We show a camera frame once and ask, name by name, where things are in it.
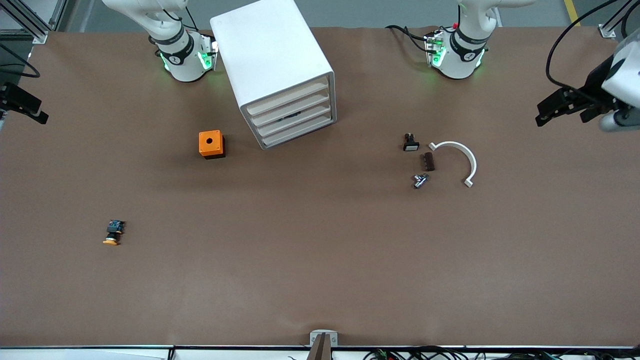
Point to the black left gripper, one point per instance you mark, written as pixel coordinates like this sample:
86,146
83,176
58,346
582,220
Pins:
593,86

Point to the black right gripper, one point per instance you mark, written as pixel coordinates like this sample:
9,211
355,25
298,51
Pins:
15,98

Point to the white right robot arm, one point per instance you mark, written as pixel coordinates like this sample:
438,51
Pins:
182,60

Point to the arm base connector block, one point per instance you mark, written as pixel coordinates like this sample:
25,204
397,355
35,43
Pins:
210,52
435,50

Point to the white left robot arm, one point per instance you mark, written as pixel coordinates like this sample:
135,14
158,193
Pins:
457,60

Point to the yellow mushroom push button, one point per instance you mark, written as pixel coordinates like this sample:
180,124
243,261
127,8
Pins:
112,233

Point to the black button with white face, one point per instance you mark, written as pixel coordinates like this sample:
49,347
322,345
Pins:
411,144

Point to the orange button box with hole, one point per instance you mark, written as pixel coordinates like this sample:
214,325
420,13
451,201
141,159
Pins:
210,142

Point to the brown terminal block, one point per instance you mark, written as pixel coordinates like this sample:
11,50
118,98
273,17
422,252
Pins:
428,161

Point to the small silver metal connector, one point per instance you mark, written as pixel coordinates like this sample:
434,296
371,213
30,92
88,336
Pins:
420,180

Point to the aluminium frame profile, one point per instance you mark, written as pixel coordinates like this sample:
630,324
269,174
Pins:
35,32
607,31

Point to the white curved bracket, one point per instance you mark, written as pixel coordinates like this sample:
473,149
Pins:
465,152

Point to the white table edge rail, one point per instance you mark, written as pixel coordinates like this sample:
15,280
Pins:
100,354

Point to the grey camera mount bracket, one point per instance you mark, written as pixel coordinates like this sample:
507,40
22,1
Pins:
322,345

